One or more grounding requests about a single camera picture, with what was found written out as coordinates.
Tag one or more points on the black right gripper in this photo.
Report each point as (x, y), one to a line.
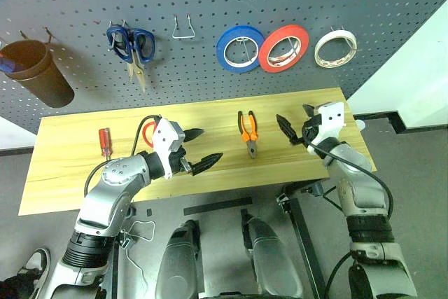
(308, 131)

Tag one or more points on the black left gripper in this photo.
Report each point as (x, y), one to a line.
(176, 160)

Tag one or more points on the orange and black pliers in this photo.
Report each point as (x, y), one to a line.
(251, 146)

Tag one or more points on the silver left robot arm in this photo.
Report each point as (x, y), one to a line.
(105, 201)

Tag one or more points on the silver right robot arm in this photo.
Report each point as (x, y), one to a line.
(364, 194)

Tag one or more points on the long black floor tape strip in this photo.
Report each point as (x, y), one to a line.
(217, 206)

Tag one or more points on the white tape roll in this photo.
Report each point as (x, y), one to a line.
(317, 53)

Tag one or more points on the silver tape peg hook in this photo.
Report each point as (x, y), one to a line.
(332, 28)
(297, 48)
(249, 50)

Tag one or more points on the red tape roll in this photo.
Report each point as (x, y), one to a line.
(266, 47)

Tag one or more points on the narrow black floor tape strip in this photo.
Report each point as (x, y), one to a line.
(244, 215)

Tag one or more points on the blue tape roll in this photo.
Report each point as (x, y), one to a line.
(221, 52)

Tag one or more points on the white table corner cap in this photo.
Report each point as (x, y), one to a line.
(360, 124)

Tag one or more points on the small black box under table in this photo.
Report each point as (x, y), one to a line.
(316, 189)

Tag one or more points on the brown plastic cup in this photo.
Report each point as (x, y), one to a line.
(42, 78)

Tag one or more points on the black and white sneaker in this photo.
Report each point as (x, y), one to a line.
(36, 260)

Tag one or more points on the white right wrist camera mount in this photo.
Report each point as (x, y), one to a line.
(332, 117)

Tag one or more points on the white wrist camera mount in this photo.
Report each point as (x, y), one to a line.
(332, 117)
(162, 138)

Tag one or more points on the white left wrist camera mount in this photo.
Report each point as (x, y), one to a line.
(162, 138)

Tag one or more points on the black metal table frame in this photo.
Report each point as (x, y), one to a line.
(301, 222)

